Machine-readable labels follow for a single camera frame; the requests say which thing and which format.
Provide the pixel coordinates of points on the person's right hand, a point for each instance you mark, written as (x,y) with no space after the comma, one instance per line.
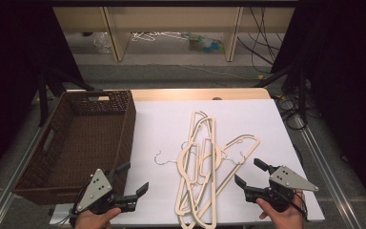
(284,221)

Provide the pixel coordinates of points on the cream hanger with plain hook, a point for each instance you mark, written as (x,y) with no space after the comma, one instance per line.
(229,178)

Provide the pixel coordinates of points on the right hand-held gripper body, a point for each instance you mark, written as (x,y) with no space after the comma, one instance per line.
(286,181)

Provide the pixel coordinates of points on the colourful plastic bag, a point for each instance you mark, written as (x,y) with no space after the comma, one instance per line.
(206,44)

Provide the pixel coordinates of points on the cream plastic clothes hanger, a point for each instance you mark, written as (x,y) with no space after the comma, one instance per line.
(192,127)
(213,191)

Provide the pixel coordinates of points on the brown woven basket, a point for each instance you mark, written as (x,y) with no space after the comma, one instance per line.
(85,143)

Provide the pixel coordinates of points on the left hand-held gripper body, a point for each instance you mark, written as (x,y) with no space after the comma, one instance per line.
(97,187)

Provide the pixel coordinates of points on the metal floor rail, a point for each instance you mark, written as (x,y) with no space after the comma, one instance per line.
(327,171)
(9,194)

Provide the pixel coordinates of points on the person's left hand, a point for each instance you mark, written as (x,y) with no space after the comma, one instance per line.
(92,221)

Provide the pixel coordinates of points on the black tripod stand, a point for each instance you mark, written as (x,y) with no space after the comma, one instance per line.
(302,92)
(44,95)

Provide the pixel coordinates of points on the clear plastic bag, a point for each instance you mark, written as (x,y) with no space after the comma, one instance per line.
(101,43)

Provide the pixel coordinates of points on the beige wooden shelf unit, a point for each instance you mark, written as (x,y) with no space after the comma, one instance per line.
(171,17)

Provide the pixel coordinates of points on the white paper sheet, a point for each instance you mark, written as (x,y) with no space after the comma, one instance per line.
(158,120)

